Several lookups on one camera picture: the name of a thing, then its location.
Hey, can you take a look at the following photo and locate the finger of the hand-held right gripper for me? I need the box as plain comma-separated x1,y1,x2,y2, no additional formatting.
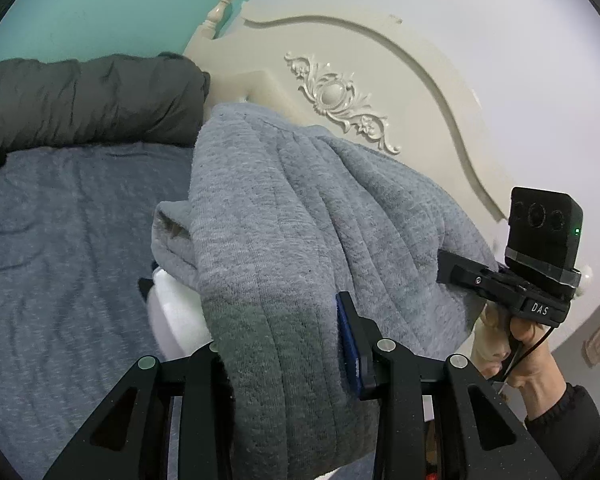
436,250,502,302

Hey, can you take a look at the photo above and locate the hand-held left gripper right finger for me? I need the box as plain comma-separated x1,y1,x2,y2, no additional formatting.
335,290,563,480

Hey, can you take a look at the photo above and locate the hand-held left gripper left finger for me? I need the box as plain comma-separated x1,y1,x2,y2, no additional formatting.
42,341,237,480

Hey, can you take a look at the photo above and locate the grey knit sweater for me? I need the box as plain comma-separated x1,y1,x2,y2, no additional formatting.
151,101,498,480

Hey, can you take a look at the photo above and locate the person's right forearm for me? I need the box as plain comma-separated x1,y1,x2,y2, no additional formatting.
522,382,600,480

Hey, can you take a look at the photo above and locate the person's right hand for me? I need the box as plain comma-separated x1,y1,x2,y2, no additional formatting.
477,317,568,401

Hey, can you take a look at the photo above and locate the white folded cloth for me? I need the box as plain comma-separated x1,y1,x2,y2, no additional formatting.
149,266,216,356

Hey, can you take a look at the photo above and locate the blue patterned bedspread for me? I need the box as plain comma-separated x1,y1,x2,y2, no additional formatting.
0,142,236,480

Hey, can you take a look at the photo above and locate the cream carved headboard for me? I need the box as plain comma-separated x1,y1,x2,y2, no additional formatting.
182,0,593,381

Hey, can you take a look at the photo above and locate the dark grey rolled duvet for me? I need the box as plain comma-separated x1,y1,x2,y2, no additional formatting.
0,52,211,151

